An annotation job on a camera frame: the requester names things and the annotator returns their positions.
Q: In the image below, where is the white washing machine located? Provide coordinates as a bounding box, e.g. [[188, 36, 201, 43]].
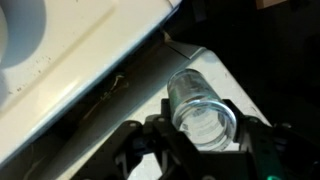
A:
[[0, 0, 183, 168]]

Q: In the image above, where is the clear glass jar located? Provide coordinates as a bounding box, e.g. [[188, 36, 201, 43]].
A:
[[166, 68, 238, 152]]

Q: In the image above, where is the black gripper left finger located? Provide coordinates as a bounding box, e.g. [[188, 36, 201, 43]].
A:
[[71, 98, 204, 180]]

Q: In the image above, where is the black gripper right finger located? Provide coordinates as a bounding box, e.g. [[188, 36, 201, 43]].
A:
[[219, 98, 320, 180]]

